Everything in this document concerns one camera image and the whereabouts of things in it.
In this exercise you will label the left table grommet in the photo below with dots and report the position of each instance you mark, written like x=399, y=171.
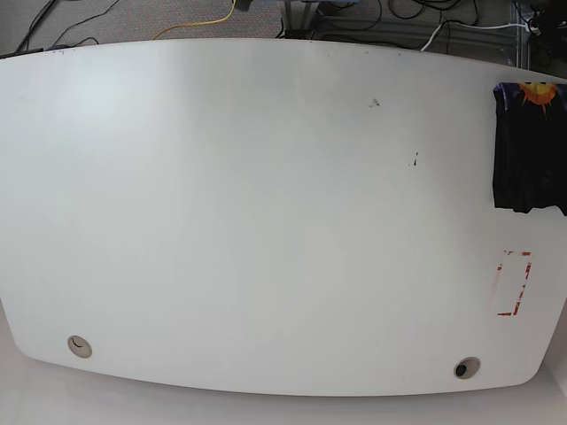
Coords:
x=79, y=347

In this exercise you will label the red tape rectangle marking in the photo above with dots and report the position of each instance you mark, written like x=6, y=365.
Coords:
x=511, y=279

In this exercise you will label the table grommet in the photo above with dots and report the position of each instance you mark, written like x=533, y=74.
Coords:
x=79, y=347
x=467, y=368

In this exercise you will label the black t-shirt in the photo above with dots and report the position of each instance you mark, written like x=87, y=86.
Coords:
x=529, y=168

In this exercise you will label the right table grommet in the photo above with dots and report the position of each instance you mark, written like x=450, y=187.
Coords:
x=467, y=368

